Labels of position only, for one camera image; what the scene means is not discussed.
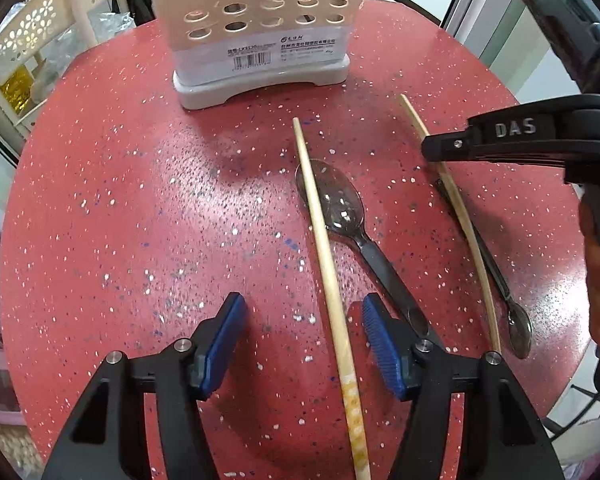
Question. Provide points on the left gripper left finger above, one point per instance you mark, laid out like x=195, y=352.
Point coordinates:
x=104, y=437

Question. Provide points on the cream perforated storage rack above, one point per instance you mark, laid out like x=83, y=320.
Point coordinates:
x=30, y=30

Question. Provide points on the long wooden chopstick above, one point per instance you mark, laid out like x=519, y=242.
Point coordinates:
x=465, y=223

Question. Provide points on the beige utensil holder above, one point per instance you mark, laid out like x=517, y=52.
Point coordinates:
x=222, y=48

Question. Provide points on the thin wooden chopstick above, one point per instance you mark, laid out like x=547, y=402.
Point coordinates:
x=337, y=321

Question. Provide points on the slim black spoon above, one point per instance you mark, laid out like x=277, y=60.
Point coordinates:
x=518, y=322

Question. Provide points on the black handled clear spoon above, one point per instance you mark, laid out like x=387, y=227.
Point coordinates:
x=344, y=216

